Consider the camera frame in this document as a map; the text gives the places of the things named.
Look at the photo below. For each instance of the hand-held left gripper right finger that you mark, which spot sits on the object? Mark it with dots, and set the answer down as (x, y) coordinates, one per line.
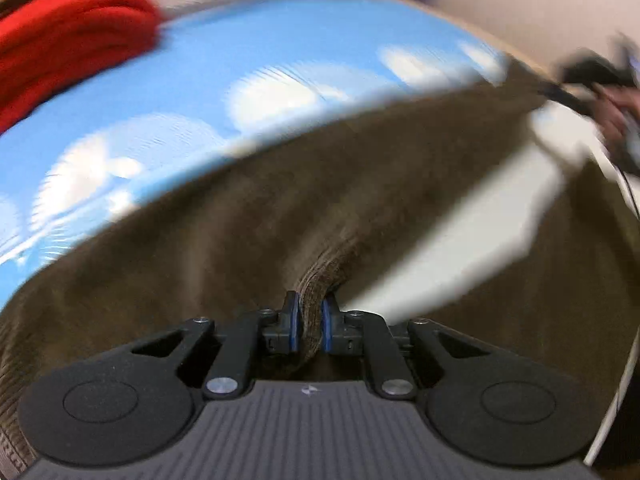
(327, 325)

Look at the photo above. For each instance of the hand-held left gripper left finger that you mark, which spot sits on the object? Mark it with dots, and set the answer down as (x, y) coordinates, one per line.
(295, 322)

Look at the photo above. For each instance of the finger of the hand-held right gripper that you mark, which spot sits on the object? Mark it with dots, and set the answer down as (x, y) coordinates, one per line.
(567, 96)

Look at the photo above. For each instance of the person's right hand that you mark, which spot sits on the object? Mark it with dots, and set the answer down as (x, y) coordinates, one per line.
(616, 112)

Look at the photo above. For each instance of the red folded blanket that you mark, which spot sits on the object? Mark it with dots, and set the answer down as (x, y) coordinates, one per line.
(70, 35)

